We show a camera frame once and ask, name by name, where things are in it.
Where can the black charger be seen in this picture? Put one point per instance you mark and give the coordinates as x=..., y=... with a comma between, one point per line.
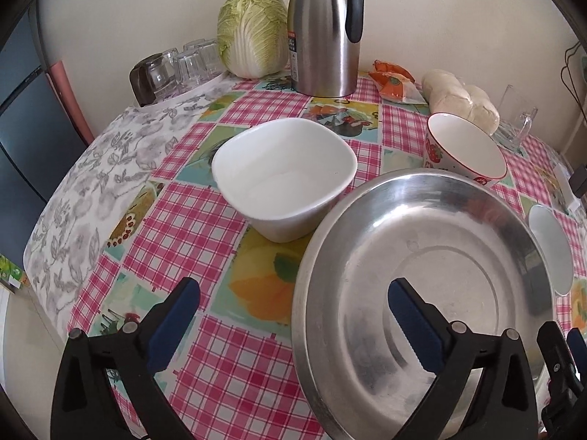
x=578, y=181

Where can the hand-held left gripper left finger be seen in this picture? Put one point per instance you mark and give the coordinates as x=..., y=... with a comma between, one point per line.
x=172, y=325

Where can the white square bowl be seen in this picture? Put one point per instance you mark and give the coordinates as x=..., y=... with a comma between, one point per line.
x=284, y=178

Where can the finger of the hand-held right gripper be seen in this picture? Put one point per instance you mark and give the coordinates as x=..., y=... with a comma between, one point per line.
x=552, y=353

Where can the strawberry print bowl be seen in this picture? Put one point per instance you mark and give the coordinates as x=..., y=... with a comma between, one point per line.
x=463, y=146

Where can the white power strip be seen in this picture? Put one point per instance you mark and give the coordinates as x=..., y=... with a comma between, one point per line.
x=562, y=188

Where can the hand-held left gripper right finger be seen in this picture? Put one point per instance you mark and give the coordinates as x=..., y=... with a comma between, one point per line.
x=412, y=325

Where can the pink checked tablecloth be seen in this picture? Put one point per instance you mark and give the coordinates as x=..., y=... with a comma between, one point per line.
x=183, y=220

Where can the white round bowl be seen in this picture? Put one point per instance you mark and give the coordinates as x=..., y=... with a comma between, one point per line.
x=550, y=247

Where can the clear drinking glass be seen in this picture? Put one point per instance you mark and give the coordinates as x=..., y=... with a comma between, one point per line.
x=206, y=52
x=190, y=68

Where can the bag of steamed buns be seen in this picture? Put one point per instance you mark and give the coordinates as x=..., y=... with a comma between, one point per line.
x=454, y=98

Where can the orange snack packet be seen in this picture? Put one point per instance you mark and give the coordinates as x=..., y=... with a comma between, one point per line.
x=396, y=85

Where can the dark blue cabinet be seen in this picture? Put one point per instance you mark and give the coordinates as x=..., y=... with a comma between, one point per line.
x=32, y=146

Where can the napa cabbage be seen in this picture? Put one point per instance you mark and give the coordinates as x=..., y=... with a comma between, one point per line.
x=252, y=32

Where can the round stainless steel plate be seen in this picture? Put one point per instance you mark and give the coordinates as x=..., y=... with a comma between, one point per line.
x=412, y=247

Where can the pink panel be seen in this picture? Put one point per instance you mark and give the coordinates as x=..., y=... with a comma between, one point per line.
x=69, y=96

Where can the clear glass mug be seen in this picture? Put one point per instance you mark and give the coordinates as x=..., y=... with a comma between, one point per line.
x=513, y=119

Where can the stainless steel thermos jug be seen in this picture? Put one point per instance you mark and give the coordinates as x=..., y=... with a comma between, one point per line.
x=321, y=46

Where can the brown tinted glass jar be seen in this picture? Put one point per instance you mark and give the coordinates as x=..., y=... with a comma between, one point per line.
x=144, y=80

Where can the green printed box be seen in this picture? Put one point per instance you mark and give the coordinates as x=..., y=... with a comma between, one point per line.
x=11, y=272

